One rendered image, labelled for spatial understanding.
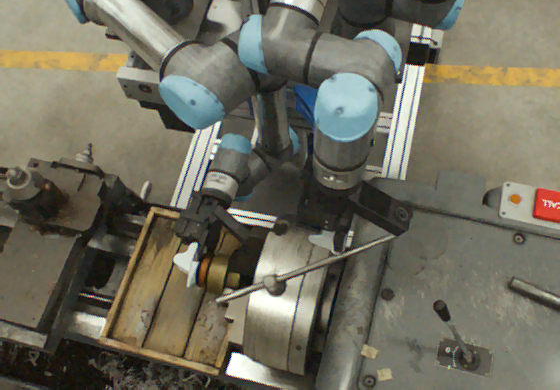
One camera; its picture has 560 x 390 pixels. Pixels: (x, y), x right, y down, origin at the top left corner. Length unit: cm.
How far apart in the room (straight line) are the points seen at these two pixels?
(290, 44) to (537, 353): 65
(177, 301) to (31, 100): 180
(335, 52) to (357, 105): 12
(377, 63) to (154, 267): 91
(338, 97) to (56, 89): 246
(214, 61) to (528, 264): 66
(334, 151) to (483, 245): 46
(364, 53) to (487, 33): 229
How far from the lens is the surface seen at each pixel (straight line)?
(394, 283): 110
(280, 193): 234
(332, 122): 75
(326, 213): 90
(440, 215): 116
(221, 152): 139
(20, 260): 160
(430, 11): 130
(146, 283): 156
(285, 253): 114
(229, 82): 112
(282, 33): 87
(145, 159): 277
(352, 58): 84
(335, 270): 119
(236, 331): 125
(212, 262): 128
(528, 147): 279
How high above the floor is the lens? 230
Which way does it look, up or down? 66 degrees down
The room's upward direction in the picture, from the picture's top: 6 degrees counter-clockwise
